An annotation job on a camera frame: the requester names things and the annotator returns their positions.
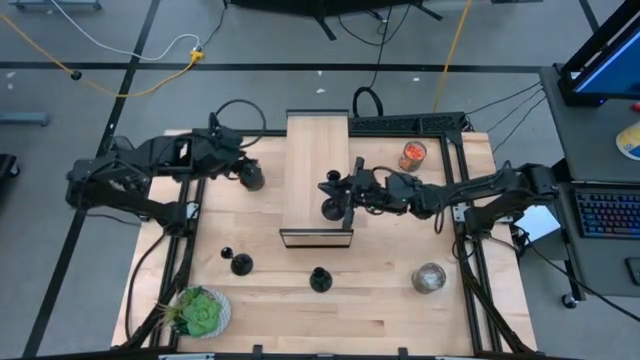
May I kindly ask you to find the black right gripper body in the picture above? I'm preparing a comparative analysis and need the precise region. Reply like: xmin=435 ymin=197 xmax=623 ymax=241
xmin=342 ymin=156 xmax=401 ymax=232

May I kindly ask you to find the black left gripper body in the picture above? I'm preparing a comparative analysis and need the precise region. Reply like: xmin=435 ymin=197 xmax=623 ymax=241
xmin=192 ymin=124 xmax=259 ymax=179

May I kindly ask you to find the red candle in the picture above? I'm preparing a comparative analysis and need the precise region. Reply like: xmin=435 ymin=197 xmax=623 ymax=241
xmin=398 ymin=140 xmax=428 ymax=174
xmin=241 ymin=164 xmax=266 ymax=193

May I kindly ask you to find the black candle stick holder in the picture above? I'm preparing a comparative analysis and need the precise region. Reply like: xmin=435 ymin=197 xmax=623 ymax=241
xmin=308 ymin=266 xmax=334 ymax=294
xmin=321 ymin=168 xmax=347 ymax=222
xmin=220 ymin=245 xmax=255 ymax=277

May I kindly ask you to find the black perforated metal box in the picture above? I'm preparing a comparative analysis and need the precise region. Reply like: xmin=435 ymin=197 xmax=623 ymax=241
xmin=349 ymin=112 xmax=469 ymax=135

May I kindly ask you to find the green succulent in white pot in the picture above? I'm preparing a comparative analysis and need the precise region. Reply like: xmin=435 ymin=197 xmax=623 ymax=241
xmin=158 ymin=285 xmax=233 ymax=340

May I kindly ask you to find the black room divider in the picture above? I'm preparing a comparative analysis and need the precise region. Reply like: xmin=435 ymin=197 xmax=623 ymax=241
xmin=227 ymin=0 xmax=444 ymax=42

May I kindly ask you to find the grey metal floor bar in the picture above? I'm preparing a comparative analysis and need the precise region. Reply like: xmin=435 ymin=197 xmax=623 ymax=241
xmin=0 ymin=112 xmax=51 ymax=127
xmin=8 ymin=0 xmax=103 ymax=12

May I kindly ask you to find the black chair base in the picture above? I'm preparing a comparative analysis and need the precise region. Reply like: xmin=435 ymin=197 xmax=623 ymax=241
xmin=0 ymin=153 xmax=21 ymax=181

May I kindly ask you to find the grey computer desk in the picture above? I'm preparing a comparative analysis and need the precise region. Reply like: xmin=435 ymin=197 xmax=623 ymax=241
xmin=538 ymin=64 xmax=640 ymax=184

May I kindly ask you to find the backlit computer keyboard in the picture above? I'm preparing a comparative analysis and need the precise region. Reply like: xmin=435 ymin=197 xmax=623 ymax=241
xmin=574 ymin=189 xmax=640 ymax=240

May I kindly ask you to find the dark keyboard desk tray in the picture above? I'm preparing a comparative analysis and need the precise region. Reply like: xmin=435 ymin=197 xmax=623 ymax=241
xmin=549 ymin=180 xmax=640 ymax=297

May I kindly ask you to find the white blue yellow round pad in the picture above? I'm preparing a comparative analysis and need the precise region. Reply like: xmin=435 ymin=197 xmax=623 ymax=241
xmin=614 ymin=121 xmax=640 ymax=162

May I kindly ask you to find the computer monitor with blue screen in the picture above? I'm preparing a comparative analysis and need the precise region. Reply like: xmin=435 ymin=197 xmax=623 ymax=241
xmin=557 ymin=0 xmax=640 ymax=108

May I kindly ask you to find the black phone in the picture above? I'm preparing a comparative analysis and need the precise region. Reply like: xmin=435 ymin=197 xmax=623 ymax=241
xmin=623 ymin=256 xmax=640 ymax=287

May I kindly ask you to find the wooden shelf with black frame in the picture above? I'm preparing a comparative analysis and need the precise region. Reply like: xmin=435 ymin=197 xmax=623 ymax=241
xmin=278 ymin=108 xmax=355 ymax=250

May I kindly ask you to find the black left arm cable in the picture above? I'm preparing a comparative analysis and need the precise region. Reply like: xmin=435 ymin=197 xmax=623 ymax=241
xmin=214 ymin=98 xmax=268 ymax=150

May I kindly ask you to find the black aluminium table frame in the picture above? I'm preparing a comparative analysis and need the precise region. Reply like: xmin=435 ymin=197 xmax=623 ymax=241
xmin=119 ymin=127 xmax=539 ymax=357

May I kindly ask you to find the yellow extension cable with plug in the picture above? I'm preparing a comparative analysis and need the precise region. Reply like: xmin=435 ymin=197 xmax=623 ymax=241
xmin=0 ymin=13 xmax=206 ymax=99

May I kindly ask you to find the black coiled cable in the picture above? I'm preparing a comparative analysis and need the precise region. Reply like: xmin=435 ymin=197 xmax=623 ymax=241
xmin=352 ymin=86 xmax=385 ymax=119

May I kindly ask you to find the white floor cable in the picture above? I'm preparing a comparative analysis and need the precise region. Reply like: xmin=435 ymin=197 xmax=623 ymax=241
xmin=48 ymin=0 xmax=202 ymax=62

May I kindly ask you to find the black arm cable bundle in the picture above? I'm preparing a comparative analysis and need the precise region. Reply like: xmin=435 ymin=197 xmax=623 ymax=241
xmin=122 ymin=229 xmax=199 ymax=350
xmin=452 ymin=234 xmax=536 ymax=355

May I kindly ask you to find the black floor cable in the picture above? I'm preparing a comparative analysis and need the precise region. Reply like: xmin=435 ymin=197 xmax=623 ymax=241
xmin=199 ymin=0 xmax=230 ymax=51

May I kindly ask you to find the yellow hanging cable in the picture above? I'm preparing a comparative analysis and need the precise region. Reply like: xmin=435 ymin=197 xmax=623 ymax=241
xmin=432 ymin=0 xmax=474 ymax=114

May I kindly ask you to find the thin black cable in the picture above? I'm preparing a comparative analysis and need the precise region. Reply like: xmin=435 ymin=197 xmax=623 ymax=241
xmin=466 ymin=81 xmax=543 ymax=116
xmin=486 ymin=88 xmax=545 ymax=133
xmin=491 ymin=96 xmax=547 ymax=152

